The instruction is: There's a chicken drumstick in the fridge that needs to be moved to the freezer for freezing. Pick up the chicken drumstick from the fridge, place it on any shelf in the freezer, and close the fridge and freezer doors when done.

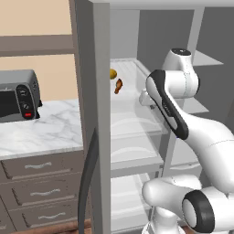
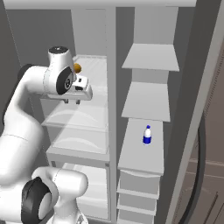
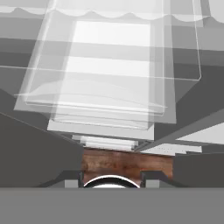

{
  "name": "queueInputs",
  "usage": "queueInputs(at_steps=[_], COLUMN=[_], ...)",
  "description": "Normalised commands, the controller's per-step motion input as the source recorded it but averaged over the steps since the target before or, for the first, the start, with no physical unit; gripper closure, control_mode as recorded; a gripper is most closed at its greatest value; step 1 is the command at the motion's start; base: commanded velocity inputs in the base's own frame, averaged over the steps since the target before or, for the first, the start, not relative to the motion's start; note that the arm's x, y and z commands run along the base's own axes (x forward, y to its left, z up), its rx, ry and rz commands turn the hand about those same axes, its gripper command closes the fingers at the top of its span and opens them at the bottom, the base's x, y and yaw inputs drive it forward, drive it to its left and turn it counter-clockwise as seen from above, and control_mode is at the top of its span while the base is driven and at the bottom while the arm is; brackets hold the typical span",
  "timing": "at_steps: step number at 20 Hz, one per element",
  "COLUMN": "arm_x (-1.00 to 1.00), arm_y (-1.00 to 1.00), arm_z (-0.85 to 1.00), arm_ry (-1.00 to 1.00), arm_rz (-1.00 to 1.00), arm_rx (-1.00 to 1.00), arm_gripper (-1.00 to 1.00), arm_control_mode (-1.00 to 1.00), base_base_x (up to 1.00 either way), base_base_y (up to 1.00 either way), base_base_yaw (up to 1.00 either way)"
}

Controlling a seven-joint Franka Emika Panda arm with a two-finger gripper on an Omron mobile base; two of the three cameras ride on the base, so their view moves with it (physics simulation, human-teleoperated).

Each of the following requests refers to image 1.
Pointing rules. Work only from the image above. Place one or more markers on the grey fridge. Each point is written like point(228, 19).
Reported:
point(164, 33)

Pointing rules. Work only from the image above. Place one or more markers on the yellow round food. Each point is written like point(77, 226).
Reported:
point(113, 73)

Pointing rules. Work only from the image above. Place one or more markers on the clear fridge shelf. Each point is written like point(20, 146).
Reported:
point(131, 100)
point(134, 152)
point(128, 198)

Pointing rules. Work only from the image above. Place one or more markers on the grey fridge door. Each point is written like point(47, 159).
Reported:
point(91, 76)

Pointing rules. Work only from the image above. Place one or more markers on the brown drawer front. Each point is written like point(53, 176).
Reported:
point(67, 189)
point(30, 217)
point(61, 163)

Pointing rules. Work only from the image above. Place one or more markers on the brown cupboard run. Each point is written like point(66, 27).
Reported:
point(4, 210)

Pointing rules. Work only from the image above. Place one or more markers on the grey door with shelves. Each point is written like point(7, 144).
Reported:
point(218, 36)

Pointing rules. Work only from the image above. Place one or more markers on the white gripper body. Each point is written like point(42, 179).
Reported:
point(145, 99)

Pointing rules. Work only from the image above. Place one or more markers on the brown chicken drumstick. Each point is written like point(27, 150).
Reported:
point(118, 86)

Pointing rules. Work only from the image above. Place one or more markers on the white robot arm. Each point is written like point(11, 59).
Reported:
point(213, 152)

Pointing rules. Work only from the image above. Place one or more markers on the grey toaster oven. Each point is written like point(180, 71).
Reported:
point(15, 97)

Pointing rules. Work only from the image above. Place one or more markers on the brown wall shelf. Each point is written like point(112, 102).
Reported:
point(36, 45)

